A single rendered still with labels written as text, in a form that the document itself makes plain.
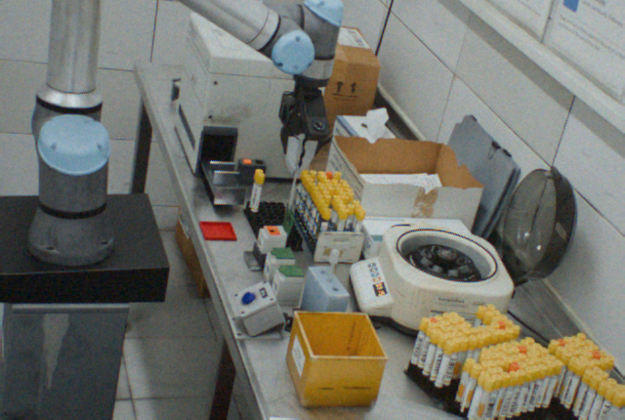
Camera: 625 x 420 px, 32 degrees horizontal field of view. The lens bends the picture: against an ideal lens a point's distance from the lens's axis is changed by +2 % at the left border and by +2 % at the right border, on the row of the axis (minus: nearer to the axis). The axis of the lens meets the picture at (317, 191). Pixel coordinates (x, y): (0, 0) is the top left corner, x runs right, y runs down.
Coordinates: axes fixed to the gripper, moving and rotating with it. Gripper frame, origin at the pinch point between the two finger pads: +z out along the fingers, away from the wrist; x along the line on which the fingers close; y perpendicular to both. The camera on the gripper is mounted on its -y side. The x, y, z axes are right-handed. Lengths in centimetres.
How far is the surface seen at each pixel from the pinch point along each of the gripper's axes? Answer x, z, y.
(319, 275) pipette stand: 1.5, 8.2, -27.0
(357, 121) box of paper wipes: -35, 12, 56
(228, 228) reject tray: 9.8, 17.9, 7.7
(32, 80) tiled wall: 37, 50, 164
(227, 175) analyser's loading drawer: 8.2, 11.7, 20.5
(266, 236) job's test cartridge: 6.5, 11.1, -7.7
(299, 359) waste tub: 10.0, 12.8, -46.0
